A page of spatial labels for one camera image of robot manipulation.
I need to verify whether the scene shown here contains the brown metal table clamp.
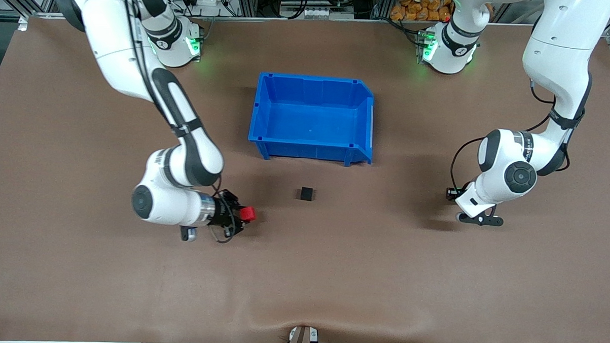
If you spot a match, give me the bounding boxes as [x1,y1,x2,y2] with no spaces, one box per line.
[288,325,319,343]

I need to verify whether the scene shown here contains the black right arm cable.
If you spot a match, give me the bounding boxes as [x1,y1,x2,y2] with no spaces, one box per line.
[115,0,243,245]

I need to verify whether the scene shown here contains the orange snack bags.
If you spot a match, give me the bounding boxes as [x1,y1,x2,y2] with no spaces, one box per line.
[389,0,454,23]

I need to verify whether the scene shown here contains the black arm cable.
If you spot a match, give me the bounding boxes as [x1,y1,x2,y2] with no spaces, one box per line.
[115,0,243,245]
[448,75,575,197]

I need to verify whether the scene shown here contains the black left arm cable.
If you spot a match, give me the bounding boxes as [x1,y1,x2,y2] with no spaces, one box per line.
[448,75,575,197]

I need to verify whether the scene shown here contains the blue plastic storage bin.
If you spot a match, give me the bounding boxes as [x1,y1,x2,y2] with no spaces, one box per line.
[247,71,377,168]

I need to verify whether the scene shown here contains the brown table mat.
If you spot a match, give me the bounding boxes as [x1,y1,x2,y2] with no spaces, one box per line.
[0,6,610,343]

